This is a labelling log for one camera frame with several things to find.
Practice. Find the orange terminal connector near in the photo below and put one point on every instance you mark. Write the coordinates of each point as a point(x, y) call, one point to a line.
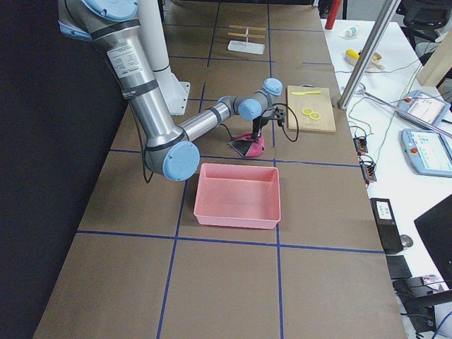
point(368, 168)

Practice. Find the lemon slice near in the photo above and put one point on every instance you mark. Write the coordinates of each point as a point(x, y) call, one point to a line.
point(315, 116)

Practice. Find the white blue tube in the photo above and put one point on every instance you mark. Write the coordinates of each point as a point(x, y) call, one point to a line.
point(352, 32)

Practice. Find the teach pendant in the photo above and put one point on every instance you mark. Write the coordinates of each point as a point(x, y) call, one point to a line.
point(426, 107)
point(428, 152)

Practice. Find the wooden dustpan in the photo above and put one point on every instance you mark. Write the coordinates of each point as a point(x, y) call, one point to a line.
point(375, 63)

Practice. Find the black office chair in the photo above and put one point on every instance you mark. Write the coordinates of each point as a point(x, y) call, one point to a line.
point(423, 18)

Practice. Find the teach pendant far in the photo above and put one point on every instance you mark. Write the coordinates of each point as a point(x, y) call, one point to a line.
point(426, 107)

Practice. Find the lemon slice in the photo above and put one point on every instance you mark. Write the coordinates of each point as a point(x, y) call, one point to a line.
point(307, 111)
point(315, 116)

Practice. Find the white towel rack base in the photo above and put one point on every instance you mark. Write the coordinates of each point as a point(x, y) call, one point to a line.
point(246, 47)

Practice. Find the pink microfiber cloth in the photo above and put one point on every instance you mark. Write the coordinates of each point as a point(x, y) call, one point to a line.
point(247, 145)

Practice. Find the black power adapter box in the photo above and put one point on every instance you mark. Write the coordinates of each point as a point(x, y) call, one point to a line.
point(386, 225)

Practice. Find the orange terminal connector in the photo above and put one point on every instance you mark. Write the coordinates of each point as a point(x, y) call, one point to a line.
point(360, 143)
point(368, 168)

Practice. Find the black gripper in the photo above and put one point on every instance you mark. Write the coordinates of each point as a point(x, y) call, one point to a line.
point(257, 124)

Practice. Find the orange terminal connector far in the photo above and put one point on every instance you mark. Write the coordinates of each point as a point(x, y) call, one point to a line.
point(360, 143)

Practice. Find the pink plastic bin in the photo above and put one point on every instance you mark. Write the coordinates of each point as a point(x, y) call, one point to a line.
point(238, 196)

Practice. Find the aluminium frame post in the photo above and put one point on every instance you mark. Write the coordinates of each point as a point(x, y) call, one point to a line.
point(383, 19)

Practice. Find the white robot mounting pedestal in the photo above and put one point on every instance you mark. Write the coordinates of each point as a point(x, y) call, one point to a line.
point(151, 35)

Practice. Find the lemon slice far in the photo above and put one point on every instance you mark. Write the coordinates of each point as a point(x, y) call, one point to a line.
point(307, 111)

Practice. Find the teach pendant near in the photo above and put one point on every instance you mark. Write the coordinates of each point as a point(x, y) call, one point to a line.
point(428, 152)

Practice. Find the red cylinder bottle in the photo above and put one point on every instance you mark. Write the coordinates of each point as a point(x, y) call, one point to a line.
point(332, 14)

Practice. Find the bamboo cutting board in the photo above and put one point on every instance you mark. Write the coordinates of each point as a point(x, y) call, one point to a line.
point(312, 109)

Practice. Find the yellow plastic knife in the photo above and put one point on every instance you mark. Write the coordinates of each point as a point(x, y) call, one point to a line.
point(303, 93)

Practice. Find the black monitor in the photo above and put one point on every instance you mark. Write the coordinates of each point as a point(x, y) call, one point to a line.
point(434, 228)

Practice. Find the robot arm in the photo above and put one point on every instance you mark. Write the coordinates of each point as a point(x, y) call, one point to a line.
point(129, 35)

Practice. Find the wooden box right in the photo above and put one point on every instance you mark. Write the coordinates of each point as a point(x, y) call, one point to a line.
point(438, 64)

